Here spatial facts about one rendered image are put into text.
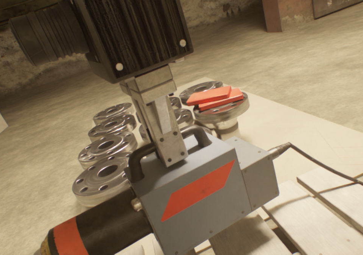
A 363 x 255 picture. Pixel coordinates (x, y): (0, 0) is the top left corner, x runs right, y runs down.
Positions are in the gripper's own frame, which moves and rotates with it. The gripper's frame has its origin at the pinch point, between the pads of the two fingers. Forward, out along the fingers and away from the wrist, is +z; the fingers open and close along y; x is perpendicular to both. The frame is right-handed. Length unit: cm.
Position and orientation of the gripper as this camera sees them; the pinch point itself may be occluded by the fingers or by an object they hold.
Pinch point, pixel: (165, 140)
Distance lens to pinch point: 54.6
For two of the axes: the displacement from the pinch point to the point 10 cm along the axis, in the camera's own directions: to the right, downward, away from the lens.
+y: -4.0, -2.6, 8.8
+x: -8.7, 4.2, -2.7
